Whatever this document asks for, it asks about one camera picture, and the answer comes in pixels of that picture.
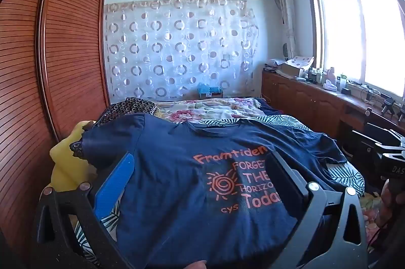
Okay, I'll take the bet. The blue packet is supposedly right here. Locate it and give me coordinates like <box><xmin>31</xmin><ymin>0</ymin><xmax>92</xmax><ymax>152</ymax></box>
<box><xmin>198</xmin><ymin>82</ymin><xmax>224</xmax><ymax>99</ymax></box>

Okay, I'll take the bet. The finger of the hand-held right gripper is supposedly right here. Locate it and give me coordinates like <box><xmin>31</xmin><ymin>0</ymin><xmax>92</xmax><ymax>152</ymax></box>
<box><xmin>374</xmin><ymin>142</ymin><xmax>405</xmax><ymax>159</ymax></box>
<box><xmin>389</xmin><ymin>129</ymin><xmax>405</xmax><ymax>144</ymax></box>

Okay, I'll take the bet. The long wooden cabinet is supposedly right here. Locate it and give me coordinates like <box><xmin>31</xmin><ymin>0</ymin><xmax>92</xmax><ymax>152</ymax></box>
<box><xmin>262</xmin><ymin>70</ymin><xmax>405</xmax><ymax>146</ymax></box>

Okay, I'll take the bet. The floral blanket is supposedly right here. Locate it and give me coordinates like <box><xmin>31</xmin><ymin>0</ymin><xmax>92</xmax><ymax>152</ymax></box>
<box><xmin>155</xmin><ymin>97</ymin><xmax>263</xmax><ymax>124</ymax></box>

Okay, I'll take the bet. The dark circle-print cloth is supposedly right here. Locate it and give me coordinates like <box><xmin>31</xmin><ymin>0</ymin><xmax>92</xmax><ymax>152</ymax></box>
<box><xmin>95</xmin><ymin>97</ymin><xmax>159</xmax><ymax>127</ymax></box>

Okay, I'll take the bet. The navy printed t-shirt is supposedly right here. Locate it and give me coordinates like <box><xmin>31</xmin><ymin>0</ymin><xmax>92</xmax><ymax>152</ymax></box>
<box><xmin>80</xmin><ymin>113</ymin><xmax>317</xmax><ymax>269</ymax></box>

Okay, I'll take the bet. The leaf print bedsheet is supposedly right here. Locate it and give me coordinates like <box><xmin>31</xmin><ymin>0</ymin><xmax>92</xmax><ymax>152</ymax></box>
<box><xmin>74</xmin><ymin>115</ymin><xmax>366</xmax><ymax>260</ymax></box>

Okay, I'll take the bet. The yellow plush toy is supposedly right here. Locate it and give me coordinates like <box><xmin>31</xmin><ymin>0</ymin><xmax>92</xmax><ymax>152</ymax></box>
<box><xmin>50</xmin><ymin>120</ymin><xmax>95</xmax><ymax>190</ymax></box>

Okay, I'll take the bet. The dark blue blanket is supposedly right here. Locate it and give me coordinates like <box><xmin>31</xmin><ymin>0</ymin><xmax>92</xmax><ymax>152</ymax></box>
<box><xmin>258</xmin><ymin>98</ymin><xmax>285</xmax><ymax>116</ymax></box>

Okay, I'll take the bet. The circle-patterned sheer curtain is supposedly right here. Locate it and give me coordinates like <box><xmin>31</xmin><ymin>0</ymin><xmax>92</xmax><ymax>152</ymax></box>
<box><xmin>104</xmin><ymin>0</ymin><xmax>258</xmax><ymax>99</ymax></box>

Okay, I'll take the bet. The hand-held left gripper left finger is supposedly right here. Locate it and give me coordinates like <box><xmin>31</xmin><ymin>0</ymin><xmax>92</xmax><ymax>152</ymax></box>
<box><xmin>33</xmin><ymin>152</ymin><xmax>140</xmax><ymax>269</ymax></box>

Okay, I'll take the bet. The cardboard box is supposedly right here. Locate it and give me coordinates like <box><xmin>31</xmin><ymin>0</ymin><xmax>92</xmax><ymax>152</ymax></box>
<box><xmin>280</xmin><ymin>55</ymin><xmax>315</xmax><ymax>77</ymax></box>

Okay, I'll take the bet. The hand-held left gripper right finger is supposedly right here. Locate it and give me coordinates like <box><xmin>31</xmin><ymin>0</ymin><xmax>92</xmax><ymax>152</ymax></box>
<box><xmin>267</xmin><ymin>150</ymin><xmax>369</xmax><ymax>269</ymax></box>

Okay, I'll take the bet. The person's right hand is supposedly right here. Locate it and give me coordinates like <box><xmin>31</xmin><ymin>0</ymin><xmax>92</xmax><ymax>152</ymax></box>
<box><xmin>380</xmin><ymin>179</ymin><xmax>405</xmax><ymax>225</ymax></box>

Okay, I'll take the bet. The plain dark navy shirt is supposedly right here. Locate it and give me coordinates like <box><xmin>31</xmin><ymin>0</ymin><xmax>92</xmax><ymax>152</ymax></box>
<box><xmin>250</xmin><ymin>119</ymin><xmax>349</xmax><ymax>190</ymax></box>

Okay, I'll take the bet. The wooden louvered wardrobe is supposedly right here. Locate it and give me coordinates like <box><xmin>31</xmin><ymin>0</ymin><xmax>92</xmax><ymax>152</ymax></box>
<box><xmin>0</xmin><ymin>0</ymin><xmax>111</xmax><ymax>257</ymax></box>

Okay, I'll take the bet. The floral quilt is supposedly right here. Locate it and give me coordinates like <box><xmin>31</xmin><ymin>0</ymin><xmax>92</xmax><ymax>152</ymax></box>
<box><xmin>359</xmin><ymin>191</ymin><xmax>382</xmax><ymax>228</ymax></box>

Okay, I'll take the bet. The white bundled window curtain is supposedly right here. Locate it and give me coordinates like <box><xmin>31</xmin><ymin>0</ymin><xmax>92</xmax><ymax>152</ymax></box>
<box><xmin>275</xmin><ymin>0</ymin><xmax>298</xmax><ymax>61</ymax></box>

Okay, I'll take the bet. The wooden-framed window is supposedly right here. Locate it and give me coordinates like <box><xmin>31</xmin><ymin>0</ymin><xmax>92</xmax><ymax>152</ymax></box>
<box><xmin>305</xmin><ymin>0</ymin><xmax>405</xmax><ymax>99</ymax></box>

